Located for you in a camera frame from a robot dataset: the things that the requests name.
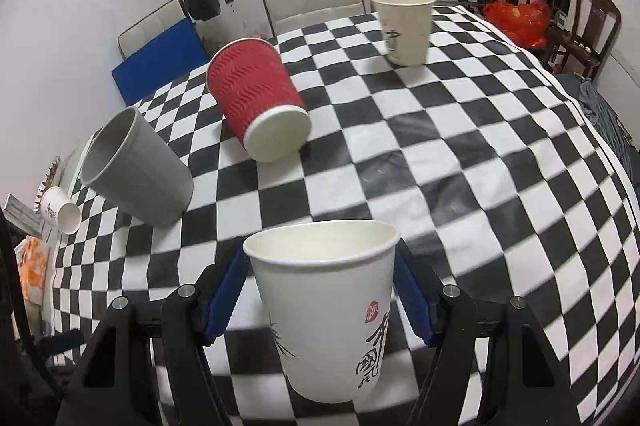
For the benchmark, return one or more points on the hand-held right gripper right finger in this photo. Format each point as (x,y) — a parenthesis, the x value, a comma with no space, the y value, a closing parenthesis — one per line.
(413,301)

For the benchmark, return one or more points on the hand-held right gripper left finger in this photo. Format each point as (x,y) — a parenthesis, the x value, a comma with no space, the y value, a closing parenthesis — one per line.
(223,301)

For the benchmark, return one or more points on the white printed paper cup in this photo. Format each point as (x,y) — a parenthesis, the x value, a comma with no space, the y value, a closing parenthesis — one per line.
(405,28)
(320,306)
(60,208)

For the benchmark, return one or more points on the orange snack packet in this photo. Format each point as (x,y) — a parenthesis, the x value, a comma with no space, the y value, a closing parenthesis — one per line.
(32,271)

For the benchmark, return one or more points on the red plastic bag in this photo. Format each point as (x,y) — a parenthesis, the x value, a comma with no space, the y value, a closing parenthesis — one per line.
(517,21)

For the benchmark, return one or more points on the dark wooden chair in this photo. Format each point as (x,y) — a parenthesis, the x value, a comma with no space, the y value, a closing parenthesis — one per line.
(587,31)

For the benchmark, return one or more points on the checkered tablecloth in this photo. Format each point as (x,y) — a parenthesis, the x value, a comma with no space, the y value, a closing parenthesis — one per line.
(400,166)

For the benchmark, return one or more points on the grey cup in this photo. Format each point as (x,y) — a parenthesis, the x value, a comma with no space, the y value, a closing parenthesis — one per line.
(132,166)

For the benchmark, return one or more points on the red ribbed paper cup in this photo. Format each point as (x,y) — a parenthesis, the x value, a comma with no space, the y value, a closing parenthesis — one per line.
(252,93)

